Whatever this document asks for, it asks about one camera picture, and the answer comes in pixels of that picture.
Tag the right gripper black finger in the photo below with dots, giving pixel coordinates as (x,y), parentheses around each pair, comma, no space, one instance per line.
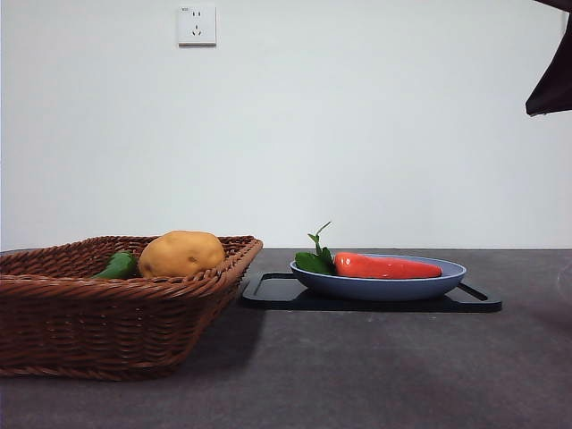
(554,89)

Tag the orange carrot with green leaves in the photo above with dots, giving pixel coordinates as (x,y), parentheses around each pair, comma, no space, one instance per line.
(384,267)

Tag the light blue plate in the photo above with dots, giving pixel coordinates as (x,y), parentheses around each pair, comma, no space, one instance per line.
(380,288)

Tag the black flat tray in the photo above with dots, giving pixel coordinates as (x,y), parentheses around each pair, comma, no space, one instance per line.
(272,297)

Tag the yellow-brown potato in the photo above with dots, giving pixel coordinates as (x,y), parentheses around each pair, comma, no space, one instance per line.
(183,254)

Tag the green pepper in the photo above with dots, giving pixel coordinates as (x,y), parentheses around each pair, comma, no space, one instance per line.
(117,264)

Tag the brown woven wicker basket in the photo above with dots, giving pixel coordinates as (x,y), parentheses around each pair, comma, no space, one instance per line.
(111,330)

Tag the white wall socket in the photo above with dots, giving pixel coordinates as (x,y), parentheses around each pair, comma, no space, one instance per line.
(198,23)

